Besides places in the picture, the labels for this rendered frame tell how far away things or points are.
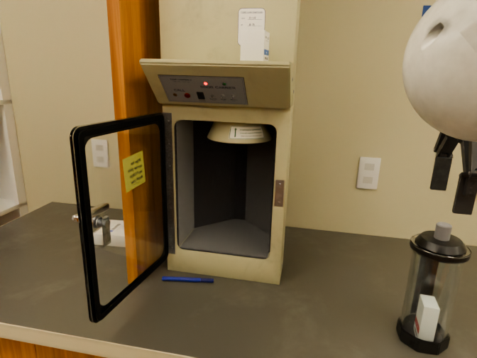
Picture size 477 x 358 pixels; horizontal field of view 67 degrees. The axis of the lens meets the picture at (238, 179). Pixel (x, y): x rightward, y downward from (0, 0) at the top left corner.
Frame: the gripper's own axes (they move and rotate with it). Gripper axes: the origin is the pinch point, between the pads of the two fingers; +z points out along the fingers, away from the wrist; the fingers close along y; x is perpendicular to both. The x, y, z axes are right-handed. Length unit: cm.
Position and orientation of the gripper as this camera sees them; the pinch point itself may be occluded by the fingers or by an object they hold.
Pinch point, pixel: (449, 194)
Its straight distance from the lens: 80.7
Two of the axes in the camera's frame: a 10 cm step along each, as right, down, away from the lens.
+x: 9.8, 0.8, -1.9
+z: -0.2, 9.6, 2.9
